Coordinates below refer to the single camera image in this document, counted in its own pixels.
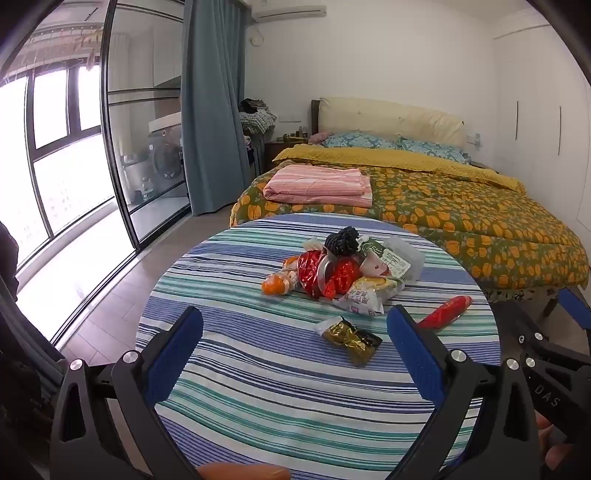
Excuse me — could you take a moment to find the wooden nightstand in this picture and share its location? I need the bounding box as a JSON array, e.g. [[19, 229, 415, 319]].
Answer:
[[265, 138, 311, 175]]

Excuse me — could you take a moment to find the black framed window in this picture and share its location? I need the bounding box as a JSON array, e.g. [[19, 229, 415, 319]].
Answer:
[[0, 58, 117, 280]]

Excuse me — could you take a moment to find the pile of clothes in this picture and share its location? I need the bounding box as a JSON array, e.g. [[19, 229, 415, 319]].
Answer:
[[239, 97, 278, 137]]

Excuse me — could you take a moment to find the red plastic bag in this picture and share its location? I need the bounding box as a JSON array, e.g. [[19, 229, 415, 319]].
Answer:
[[323, 257, 362, 301]]

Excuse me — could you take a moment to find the white snack packet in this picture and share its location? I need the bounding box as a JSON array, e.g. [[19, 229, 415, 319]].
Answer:
[[332, 276, 405, 316]]

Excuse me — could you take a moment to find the gold black snack wrapper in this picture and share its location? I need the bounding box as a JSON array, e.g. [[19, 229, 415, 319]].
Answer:
[[315, 316, 384, 366]]

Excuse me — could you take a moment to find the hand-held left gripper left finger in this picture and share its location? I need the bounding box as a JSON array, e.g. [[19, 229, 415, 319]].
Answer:
[[50, 305, 204, 480]]

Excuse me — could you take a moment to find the person's right hand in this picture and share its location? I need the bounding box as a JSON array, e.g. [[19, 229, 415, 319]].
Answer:
[[534, 411, 578, 468]]

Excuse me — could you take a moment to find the white red crumpled wrapper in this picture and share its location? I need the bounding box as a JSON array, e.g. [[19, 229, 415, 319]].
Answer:
[[359, 255, 386, 278]]

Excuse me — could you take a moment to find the white air conditioner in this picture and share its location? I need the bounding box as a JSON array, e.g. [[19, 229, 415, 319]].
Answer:
[[251, 4, 328, 23]]

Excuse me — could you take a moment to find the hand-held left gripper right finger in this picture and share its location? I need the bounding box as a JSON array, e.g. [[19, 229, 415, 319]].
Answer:
[[379, 304, 541, 480]]

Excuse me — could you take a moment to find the grey washing machine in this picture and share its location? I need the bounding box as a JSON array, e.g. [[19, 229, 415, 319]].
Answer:
[[148, 127, 186, 195]]

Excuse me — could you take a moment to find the yellow blanket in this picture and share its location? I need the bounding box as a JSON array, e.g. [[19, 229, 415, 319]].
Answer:
[[272, 143, 528, 193]]

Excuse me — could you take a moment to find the striped tablecloth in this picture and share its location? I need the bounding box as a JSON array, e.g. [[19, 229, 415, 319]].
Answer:
[[135, 213, 502, 480]]

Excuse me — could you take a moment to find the cream headboard cushion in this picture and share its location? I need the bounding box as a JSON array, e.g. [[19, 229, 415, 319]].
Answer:
[[318, 96, 467, 148]]

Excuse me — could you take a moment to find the glass sliding door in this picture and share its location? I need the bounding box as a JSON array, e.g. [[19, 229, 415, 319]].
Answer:
[[100, 0, 193, 253]]

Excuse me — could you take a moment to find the orange snack packet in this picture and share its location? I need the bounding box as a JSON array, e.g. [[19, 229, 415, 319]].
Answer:
[[261, 269, 302, 296]]

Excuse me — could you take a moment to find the person's left hand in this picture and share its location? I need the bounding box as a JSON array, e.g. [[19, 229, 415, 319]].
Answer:
[[198, 463, 293, 480]]

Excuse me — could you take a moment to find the floral bed skirt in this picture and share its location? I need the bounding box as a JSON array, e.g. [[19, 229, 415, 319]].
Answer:
[[480, 282, 585, 304]]

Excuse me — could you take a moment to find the green white milk carton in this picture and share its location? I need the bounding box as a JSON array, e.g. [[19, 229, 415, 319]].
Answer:
[[359, 237, 413, 278]]

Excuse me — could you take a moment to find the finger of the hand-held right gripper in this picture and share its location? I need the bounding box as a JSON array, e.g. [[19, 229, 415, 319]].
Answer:
[[496, 305, 551, 357], [558, 288, 591, 329]]

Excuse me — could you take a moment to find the black mesh ball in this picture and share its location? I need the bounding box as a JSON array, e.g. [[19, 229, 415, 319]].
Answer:
[[325, 226, 362, 257]]

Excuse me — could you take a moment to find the ceiling drying rack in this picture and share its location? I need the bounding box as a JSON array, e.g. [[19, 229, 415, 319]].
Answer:
[[21, 25, 106, 72]]

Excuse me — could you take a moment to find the teal patterned pillow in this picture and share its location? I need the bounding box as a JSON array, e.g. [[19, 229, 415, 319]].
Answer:
[[398, 137, 471, 164], [322, 132, 400, 151]]

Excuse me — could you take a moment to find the blue curtain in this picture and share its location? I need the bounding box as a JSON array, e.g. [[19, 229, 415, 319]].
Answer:
[[180, 0, 257, 217]]

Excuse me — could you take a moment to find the red sausage packet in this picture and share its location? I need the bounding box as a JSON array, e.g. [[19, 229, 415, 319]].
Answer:
[[418, 296, 474, 330]]

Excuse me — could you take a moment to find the clear plastic box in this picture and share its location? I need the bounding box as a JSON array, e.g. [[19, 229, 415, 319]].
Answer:
[[383, 234, 426, 283]]

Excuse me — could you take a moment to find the pink striped folded blanket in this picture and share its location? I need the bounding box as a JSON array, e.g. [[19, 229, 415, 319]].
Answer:
[[263, 165, 374, 209]]

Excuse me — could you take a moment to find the crushed red can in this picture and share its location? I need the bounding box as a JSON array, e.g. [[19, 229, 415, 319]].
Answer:
[[298, 251, 341, 297]]

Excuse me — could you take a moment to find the white wardrobe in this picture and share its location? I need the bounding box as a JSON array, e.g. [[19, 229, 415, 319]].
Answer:
[[491, 25, 591, 197]]

